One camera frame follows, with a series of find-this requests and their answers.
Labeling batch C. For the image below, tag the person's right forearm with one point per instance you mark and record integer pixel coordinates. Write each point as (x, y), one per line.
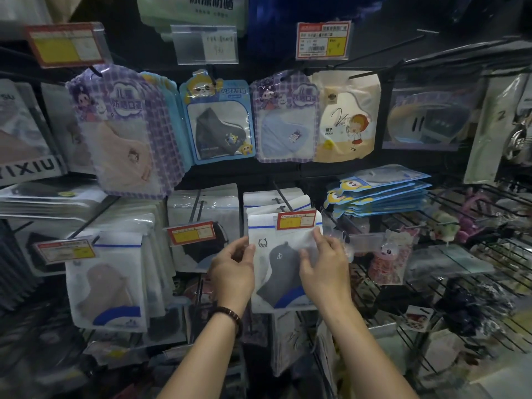
(365, 357)

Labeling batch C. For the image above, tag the blue cartoon packet dark mask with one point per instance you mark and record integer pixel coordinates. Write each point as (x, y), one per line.
(218, 124)

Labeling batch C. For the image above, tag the cream cartoon girl packet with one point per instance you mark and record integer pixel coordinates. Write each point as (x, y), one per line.
(347, 124)

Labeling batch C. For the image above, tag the white price tag with barcode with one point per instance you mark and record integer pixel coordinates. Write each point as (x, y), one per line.
(323, 40)

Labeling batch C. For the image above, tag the cream line-drawing mask packet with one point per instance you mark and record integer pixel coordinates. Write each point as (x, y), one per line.
(64, 6)

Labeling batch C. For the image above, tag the red yellow price tag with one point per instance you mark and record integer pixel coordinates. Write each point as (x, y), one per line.
(296, 220)
(191, 233)
(62, 47)

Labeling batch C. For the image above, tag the pink plush toy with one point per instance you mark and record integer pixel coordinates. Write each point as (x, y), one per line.
(471, 216)

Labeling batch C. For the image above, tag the clear holder white paper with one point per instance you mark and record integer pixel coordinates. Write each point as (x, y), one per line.
(205, 44)

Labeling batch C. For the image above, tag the silver keyring bunch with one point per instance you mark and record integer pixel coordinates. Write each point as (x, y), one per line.
(517, 141)

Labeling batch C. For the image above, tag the pale green mask packet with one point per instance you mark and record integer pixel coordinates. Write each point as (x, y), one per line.
(191, 16)

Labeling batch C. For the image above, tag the grey packet pink mask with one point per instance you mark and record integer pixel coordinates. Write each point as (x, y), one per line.
(23, 137)

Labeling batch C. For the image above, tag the clear flat packet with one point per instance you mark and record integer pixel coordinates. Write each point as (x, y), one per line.
(449, 261)

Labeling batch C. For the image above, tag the person's left forearm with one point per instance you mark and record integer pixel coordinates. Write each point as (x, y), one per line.
(199, 361)

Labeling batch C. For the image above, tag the purple checked packet blue mask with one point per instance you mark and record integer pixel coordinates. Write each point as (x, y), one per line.
(284, 132)

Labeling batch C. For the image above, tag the person's left hand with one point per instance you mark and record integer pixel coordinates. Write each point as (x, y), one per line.
(230, 278)

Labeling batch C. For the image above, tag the cartoon sticker card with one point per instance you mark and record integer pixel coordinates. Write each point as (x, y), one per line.
(417, 319)

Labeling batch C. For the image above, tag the white packet beige mask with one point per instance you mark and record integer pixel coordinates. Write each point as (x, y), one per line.
(62, 128)

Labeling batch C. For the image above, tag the row of translucent mask packets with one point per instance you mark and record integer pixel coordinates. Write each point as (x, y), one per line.
(14, 270)

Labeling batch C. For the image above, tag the glossy packet pink mask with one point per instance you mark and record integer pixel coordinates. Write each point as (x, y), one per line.
(21, 10)

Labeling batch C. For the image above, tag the purple checked packet pink mask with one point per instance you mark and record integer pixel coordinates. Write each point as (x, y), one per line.
(124, 157)

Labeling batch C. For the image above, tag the person's right hand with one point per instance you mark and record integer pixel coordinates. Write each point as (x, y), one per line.
(330, 282)

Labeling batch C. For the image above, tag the white red price tag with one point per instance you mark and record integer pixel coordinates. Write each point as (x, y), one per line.
(64, 250)

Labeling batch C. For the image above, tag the row of clear hanging packets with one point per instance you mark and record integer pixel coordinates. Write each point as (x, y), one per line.
(287, 340)

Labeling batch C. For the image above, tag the stack of blue cartoon packets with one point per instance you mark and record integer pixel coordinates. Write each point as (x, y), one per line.
(378, 191)

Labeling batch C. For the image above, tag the pale tall packet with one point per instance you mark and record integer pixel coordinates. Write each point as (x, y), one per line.
(494, 132)

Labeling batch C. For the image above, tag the green plush toy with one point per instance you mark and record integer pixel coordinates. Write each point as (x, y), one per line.
(444, 224)

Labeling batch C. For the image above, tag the pile of dark scrunchies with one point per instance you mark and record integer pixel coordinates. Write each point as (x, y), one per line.
(469, 305)

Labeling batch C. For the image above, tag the clear packet purple trim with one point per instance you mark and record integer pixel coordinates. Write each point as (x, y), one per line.
(432, 120)

